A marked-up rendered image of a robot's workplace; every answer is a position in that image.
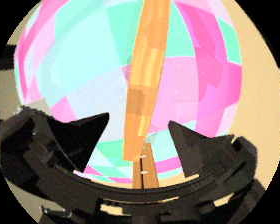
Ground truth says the orange wooden post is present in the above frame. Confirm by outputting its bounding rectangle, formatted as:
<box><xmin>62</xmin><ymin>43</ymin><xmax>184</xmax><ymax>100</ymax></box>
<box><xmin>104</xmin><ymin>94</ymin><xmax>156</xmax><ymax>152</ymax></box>
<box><xmin>132</xmin><ymin>143</ymin><xmax>160</xmax><ymax>188</ymax></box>

